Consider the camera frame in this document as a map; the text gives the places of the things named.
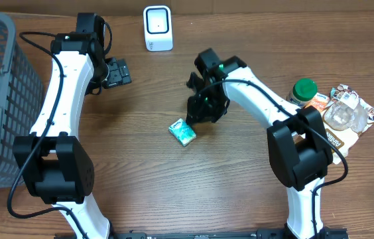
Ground beige clear pouch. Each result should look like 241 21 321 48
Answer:
322 84 374 157

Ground white barcode scanner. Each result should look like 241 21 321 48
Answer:
143 5 173 52

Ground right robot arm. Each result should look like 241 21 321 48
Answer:
186 48 336 238

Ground green tissue pack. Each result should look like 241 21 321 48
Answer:
168 118 197 147

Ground grey plastic mesh basket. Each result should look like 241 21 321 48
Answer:
0 13 44 188

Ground green lid jar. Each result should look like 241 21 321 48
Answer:
286 78 318 108

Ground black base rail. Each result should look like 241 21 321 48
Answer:
54 227 349 239

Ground orange tissue pack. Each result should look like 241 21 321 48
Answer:
305 92 330 112

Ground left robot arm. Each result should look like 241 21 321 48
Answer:
7 13 131 238

